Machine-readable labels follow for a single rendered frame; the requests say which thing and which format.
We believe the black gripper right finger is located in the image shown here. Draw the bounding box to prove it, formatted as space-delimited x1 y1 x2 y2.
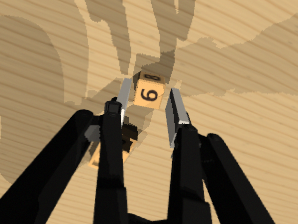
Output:
165 87 275 224

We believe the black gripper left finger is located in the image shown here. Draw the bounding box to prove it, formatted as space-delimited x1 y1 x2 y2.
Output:
0 78 132 224

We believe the light wooden rectangular tray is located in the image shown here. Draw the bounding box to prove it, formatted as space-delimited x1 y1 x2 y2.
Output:
88 127 138 169

